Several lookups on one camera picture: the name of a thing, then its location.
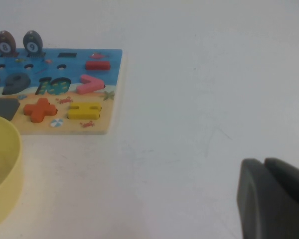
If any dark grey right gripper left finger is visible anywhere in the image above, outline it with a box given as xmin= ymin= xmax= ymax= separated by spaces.
xmin=236 ymin=158 xmax=299 ymax=239

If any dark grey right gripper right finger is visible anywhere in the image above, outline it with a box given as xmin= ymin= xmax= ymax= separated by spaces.
xmin=263 ymin=157 xmax=299 ymax=203

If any colourful wooden puzzle board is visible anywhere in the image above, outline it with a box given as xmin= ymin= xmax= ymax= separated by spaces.
xmin=0 ymin=49 xmax=123 ymax=135

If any yellow plastic bowl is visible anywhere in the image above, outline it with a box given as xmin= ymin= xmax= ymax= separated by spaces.
xmin=0 ymin=114 xmax=23 ymax=234

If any dark grey wooden square piece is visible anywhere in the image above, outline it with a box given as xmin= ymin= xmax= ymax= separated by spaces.
xmin=0 ymin=98 xmax=20 ymax=121

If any yellow wooden equals sign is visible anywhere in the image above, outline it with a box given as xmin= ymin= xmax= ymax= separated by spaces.
xmin=67 ymin=102 xmax=102 ymax=120

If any pink wooden greater-than sign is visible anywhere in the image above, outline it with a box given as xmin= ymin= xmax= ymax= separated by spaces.
xmin=76 ymin=74 xmax=106 ymax=95

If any red wooden minus sign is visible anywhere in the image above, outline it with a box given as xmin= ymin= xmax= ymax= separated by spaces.
xmin=85 ymin=60 xmax=111 ymax=71

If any orange wooden plus sign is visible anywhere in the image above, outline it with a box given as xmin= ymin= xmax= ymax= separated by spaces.
xmin=23 ymin=98 xmax=58 ymax=123

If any dark grey wooden number 9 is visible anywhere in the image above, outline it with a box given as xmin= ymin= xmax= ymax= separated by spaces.
xmin=2 ymin=74 xmax=31 ymax=95

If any dark grey fish peg 9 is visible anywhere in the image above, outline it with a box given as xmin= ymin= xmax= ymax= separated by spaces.
xmin=22 ymin=30 xmax=43 ymax=55

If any brown fish peg number 8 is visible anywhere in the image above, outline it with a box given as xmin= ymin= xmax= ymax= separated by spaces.
xmin=0 ymin=30 xmax=17 ymax=55

